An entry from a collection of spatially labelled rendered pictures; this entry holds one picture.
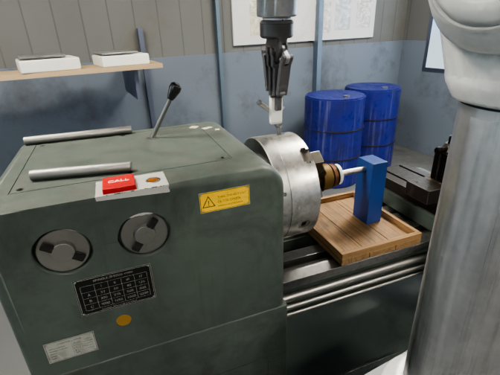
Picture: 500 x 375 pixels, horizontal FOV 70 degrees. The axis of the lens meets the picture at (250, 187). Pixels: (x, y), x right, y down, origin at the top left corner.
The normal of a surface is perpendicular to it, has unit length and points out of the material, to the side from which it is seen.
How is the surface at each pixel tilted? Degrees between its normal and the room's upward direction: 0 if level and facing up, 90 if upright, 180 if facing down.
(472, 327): 90
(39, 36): 90
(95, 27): 90
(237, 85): 90
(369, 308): 0
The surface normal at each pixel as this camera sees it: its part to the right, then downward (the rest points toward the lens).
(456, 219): -0.94, 0.18
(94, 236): 0.36, 0.37
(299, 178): 0.29, -0.14
